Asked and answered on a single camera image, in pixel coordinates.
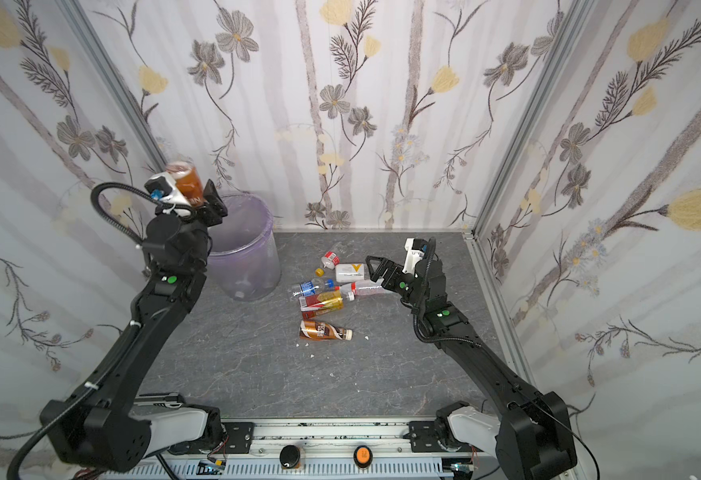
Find brown coffee bottle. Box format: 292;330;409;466
300;320;354;341
166;160;204;207

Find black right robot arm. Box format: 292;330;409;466
366;238;587;479

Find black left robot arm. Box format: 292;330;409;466
6;181;228;479

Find purple lined waste bin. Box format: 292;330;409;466
208;194;282;302

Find small bottle red white cap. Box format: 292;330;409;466
322;250;340;270

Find clear bottle blue label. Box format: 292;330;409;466
290;278;336;298

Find orange knob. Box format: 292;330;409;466
353;445;374;469

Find black grey utility knife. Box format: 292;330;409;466
134;392;186;405

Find black knob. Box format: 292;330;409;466
278;444;302;470

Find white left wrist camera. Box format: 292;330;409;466
144;172;190;208

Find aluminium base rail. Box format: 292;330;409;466
124;416;503;479

